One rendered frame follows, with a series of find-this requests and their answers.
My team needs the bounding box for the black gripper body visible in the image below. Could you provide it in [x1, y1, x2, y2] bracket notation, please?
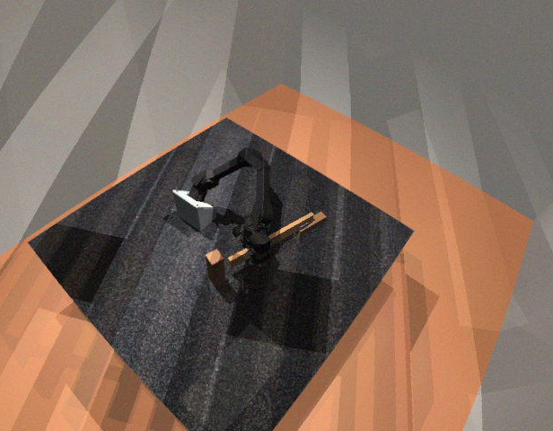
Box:
[232, 224, 270, 264]

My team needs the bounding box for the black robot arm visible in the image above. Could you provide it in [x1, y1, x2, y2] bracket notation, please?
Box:
[186, 147, 274, 254]

